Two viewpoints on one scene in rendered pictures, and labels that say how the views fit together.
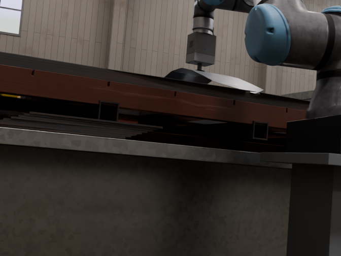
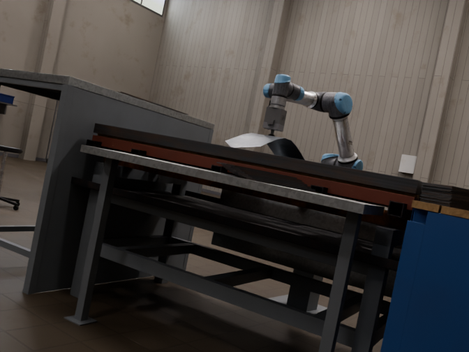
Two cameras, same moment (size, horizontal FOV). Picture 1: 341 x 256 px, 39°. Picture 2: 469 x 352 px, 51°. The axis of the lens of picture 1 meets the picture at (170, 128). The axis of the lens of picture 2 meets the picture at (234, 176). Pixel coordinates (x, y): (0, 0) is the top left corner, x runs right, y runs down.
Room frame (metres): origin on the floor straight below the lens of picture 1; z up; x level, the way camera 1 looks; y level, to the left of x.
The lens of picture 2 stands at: (3.22, 1.82, 0.78)
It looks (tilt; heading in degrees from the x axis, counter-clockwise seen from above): 1 degrees down; 235
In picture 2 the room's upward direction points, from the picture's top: 11 degrees clockwise
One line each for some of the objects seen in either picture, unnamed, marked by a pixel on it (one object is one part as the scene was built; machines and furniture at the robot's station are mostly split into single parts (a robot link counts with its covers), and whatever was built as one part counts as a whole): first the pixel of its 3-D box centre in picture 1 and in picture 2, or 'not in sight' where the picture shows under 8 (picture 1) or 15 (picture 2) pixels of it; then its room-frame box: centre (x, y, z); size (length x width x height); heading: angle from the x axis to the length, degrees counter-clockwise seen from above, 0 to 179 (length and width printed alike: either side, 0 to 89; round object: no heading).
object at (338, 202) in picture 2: not in sight; (217, 176); (2.19, 0.25, 0.73); 1.20 x 0.26 x 0.03; 115
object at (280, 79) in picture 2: (204, 4); (281, 86); (1.70, -0.09, 1.22); 0.09 x 0.08 x 0.11; 11
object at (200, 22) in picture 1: (203, 26); (277, 102); (1.70, -0.09, 1.14); 0.08 x 0.08 x 0.05
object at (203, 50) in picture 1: (200, 48); (273, 117); (1.71, -0.08, 1.06); 0.10 x 0.09 x 0.16; 27
